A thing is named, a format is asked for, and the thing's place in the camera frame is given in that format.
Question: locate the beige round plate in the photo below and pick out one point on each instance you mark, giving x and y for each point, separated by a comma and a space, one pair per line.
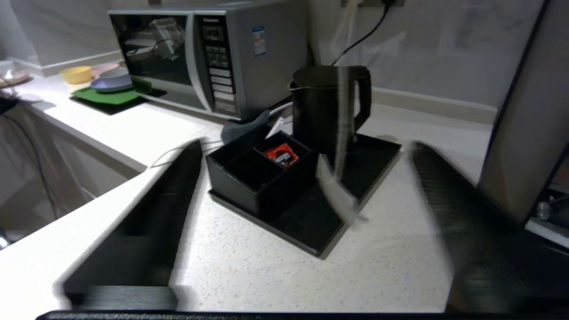
20, 80

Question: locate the white sachet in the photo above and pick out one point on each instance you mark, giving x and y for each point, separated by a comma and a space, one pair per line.
279, 128

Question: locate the grey folded cloth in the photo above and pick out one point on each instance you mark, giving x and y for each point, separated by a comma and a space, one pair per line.
244, 129

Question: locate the black compartment organizer box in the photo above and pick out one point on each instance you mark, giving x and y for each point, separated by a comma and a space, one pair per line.
249, 178

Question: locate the red tea packet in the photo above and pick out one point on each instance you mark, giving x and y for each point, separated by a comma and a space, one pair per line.
281, 155

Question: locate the yellow bowl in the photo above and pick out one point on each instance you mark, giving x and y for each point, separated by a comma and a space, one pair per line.
76, 74

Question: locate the small grey bowl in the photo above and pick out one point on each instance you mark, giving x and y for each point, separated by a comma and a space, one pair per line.
114, 73

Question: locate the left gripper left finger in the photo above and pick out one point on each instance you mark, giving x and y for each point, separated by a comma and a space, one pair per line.
133, 253

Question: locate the black serving tray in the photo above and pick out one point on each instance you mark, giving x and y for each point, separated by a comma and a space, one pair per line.
311, 226

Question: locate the white base cabinet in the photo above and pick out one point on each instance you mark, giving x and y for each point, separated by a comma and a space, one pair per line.
80, 169

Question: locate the green mat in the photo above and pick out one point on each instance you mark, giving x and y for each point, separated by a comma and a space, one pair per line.
106, 97

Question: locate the pink bowl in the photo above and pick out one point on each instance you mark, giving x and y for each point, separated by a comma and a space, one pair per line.
104, 69

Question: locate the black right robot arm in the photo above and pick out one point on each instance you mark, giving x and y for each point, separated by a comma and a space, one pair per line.
533, 133

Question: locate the small white cup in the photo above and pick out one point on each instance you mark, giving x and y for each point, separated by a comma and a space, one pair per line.
5, 69

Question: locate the purple plate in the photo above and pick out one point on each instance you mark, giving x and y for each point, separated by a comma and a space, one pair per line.
100, 86

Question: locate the silver microwave oven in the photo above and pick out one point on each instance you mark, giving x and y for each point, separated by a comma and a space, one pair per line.
275, 66

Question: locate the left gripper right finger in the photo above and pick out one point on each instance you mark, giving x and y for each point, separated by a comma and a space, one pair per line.
480, 249

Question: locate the black round tabletop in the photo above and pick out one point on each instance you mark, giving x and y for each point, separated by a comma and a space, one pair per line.
6, 104

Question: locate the pyramid tea bag teal tag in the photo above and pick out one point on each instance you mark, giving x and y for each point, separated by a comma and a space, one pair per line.
342, 191

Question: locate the black electric kettle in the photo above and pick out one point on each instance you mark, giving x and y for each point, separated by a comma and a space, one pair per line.
320, 115

